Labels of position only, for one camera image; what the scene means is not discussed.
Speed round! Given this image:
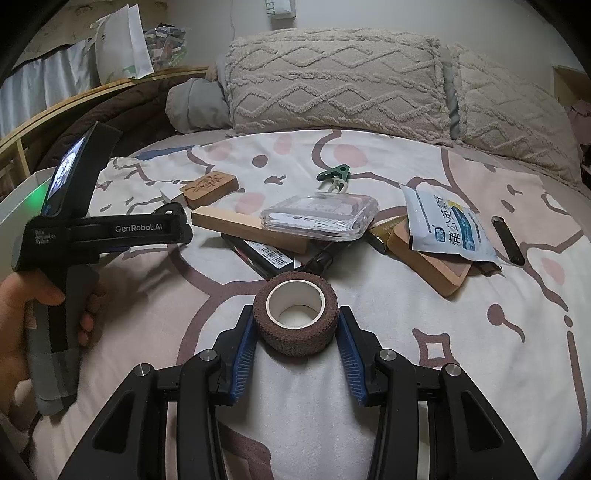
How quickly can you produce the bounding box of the cream wall cabinet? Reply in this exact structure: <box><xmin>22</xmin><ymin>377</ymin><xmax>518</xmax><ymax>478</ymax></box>
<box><xmin>553</xmin><ymin>65</ymin><xmax>588</xmax><ymax>100</ymax></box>

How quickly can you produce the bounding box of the printed cartoon blanket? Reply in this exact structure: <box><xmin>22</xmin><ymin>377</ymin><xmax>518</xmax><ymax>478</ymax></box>
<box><xmin>28</xmin><ymin>129</ymin><xmax>585</xmax><ymax>480</ymax></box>

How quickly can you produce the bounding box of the white hanging bag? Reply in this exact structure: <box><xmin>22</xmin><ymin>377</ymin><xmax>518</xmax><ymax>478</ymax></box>
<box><xmin>265</xmin><ymin>0</ymin><xmax>296</xmax><ymax>19</ymax></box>

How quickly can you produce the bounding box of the gold foil packet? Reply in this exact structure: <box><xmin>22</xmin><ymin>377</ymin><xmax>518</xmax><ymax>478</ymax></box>
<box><xmin>368</xmin><ymin>217</ymin><xmax>409</xmax><ymax>253</ymax></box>

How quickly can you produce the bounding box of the beige cartoon valance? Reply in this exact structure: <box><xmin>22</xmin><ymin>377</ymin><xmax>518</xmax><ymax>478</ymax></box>
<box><xmin>11</xmin><ymin>0</ymin><xmax>112</xmax><ymax>70</ymax></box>

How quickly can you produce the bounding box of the grey curtain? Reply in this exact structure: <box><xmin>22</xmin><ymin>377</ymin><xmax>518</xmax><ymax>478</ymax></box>
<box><xmin>0</xmin><ymin>39</ymin><xmax>100</xmax><ymax>139</ymax></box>

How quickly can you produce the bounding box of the black box barcode label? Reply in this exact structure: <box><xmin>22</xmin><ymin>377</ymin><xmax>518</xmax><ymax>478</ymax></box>
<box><xmin>221</xmin><ymin>233</ymin><xmax>296</xmax><ymax>279</ymax></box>

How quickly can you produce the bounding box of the green clip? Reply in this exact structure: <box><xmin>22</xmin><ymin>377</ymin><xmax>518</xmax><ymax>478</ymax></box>
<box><xmin>316</xmin><ymin>164</ymin><xmax>352</xmax><ymax>183</ymax></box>

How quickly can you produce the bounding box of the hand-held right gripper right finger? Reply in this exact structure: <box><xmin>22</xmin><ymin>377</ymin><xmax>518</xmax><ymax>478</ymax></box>
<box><xmin>335</xmin><ymin>307</ymin><xmax>539</xmax><ymax>480</ymax></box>

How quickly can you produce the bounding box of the black lighter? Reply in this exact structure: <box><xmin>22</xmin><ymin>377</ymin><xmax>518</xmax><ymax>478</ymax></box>
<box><xmin>492</xmin><ymin>215</ymin><xmax>526</xmax><ymax>267</ymax></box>

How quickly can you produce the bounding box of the white tote bag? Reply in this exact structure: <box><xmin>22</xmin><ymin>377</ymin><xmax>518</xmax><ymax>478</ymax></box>
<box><xmin>95</xmin><ymin>4</ymin><xmax>155</xmax><ymax>86</ymax></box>

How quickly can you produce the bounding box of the white cardboard box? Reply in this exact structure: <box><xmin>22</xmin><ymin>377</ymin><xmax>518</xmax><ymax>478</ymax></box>
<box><xmin>0</xmin><ymin>167</ymin><xmax>58</xmax><ymax>287</ymax></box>

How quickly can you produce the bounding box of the brown bandage roll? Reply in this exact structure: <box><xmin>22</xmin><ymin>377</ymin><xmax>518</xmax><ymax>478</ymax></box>
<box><xmin>252</xmin><ymin>273</ymin><xmax>340</xmax><ymax>357</ymax></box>

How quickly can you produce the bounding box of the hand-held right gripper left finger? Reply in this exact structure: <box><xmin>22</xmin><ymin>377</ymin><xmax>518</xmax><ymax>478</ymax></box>
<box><xmin>56</xmin><ymin>307</ymin><xmax>258</xmax><ymax>480</ymax></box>

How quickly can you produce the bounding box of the black pen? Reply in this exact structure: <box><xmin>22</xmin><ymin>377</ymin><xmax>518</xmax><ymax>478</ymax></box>
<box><xmin>295</xmin><ymin>240</ymin><xmax>345</xmax><ymax>274</ymax></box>

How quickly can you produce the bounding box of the white sachet packet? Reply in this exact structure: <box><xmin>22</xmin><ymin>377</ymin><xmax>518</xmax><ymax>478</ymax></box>
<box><xmin>399</xmin><ymin>184</ymin><xmax>504</xmax><ymax>273</ymax></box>

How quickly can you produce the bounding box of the long wooden block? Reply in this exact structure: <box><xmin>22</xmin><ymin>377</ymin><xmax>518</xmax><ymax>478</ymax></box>
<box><xmin>191</xmin><ymin>206</ymin><xmax>310</xmax><ymax>254</ymax></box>

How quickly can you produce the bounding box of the engraved wooden block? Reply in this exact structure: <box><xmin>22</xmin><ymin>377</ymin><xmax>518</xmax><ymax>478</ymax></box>
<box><xmin>180</xmin><ymin>172</ymin><xmax>240</xmax><ymax>208</ymax></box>

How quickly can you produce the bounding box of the grey cushion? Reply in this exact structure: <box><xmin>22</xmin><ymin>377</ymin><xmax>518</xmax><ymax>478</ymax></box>
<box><xmin>166</xmin><ymin>76</ymin><xmax>232</xmax><ymax>134</ymax></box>

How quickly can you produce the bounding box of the brown folded blanket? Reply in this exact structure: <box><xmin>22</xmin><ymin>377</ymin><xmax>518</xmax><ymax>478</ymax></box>
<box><xmin>34</xmin><ymin>78</ymin><xmax>208</xmax><ymax>176</ymax></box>

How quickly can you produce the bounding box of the clear plastic case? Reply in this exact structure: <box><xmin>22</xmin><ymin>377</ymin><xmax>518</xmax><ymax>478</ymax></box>
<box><xmin>259</xmin><ymin>194</ymin><xmax>380</xmax><ymax>242</ymax></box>

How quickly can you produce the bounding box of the rounded wooden block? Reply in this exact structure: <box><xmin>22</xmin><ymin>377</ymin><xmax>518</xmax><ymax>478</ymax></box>
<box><xmin>387</xmin><ymin>217</ymin><xmax>474</xmax><ymax>297</ymax></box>

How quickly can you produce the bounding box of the clear bag of packets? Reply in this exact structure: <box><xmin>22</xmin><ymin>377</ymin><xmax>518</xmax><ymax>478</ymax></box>
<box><xmin>143</xmin><ymin>25</ymin><xmax>190</xmax><ymax>68</ymax></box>

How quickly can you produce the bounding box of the wooden bedside shelf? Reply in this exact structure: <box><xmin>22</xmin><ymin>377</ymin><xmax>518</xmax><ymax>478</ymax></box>
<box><xmin>0</xmin><ymin>66</ymin><xmax>211</xmax><ymax>195</ymax></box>

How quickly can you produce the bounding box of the person's left hand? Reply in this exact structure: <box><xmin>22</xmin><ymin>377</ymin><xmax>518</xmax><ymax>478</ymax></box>
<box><xmin>0</xmin><ymin>271</ymin><xmax>108</xmax><ymax>411</ymax></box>

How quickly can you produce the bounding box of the cream knitted pillow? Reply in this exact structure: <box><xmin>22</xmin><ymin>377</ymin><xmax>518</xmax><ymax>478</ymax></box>
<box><xmin>450</xmin><ymin>44</ymin><xmax>585</xmax><ymax>188</ymax></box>
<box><xmin>226</xmin><ymin>31</ymin><xmax>453</xmax><ymax>141</ymax></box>

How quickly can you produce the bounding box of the pink clothes pile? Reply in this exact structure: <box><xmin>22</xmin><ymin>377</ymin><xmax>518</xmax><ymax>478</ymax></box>
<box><xmin>567</xmin><ymin>102</ymin><xmax>591</xmax><ymax>169</ymax></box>

